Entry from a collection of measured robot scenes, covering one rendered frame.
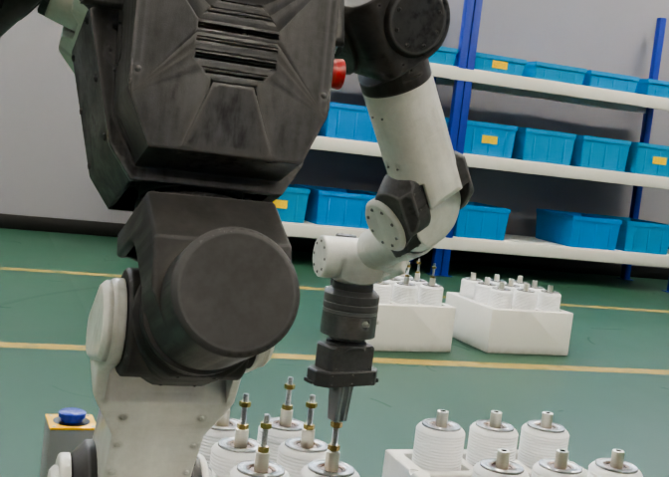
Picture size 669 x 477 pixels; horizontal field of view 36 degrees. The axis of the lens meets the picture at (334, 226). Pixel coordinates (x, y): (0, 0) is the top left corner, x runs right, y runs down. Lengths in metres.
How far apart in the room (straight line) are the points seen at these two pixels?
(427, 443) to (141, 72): 1.20
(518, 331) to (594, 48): 3.98
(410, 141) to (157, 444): 0.47
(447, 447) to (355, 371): 0.42
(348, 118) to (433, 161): 4.94
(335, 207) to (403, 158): 4.96
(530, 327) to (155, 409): 3.19
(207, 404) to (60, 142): 5.50
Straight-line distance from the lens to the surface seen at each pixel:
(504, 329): 4.18
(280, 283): 0.88
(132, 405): 1.15
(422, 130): 1.26
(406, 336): 3.95
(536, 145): 6.79
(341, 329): 1.58
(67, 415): 1.57
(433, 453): 1.99
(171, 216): 0.95
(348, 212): 6.27
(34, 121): 6.59
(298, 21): 1.00
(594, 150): 7.03
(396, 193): 1.29
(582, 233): 7.01
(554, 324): 4.31
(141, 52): 0.96
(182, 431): 1.19
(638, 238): 7.28
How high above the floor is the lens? 0.77
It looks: 5 degrees down
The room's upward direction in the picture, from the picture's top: 7 degrees clockwise
